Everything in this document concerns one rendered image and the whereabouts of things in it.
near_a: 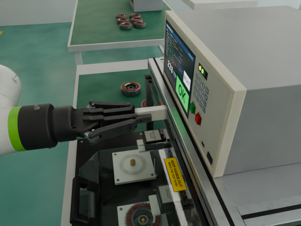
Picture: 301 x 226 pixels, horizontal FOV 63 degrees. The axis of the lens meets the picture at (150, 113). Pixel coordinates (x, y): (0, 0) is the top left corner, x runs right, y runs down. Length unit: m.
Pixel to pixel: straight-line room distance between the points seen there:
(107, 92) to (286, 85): 1.13
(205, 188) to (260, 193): 0.10
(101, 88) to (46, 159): 0.94
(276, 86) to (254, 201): 0.21
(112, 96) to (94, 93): 0.11
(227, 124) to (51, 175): 1.77
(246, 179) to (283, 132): 0.12
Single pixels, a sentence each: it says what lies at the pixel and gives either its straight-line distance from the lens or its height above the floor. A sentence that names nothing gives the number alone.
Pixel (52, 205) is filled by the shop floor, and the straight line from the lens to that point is 1.90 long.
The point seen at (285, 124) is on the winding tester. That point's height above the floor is 1.23.
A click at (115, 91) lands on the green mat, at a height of 0.75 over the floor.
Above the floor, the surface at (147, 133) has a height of 0.92.
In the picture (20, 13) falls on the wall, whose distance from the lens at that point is 5.48.
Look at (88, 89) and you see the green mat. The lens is 1.49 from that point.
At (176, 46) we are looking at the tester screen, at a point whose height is 1.26.
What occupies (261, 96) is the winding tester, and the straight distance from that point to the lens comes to 0.42.
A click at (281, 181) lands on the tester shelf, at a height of 1.11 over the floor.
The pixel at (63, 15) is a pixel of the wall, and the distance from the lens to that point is 5.34.
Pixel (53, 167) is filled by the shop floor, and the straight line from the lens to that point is 2.12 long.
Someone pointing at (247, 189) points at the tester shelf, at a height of 1.11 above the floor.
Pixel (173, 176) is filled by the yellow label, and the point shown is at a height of 1.07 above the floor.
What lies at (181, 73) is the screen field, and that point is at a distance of 0.63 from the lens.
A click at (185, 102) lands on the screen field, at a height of 1.16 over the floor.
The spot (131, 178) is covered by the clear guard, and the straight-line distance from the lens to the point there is 0.57.
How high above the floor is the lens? 1.51
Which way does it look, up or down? 37 degrees down
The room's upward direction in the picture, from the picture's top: straight up
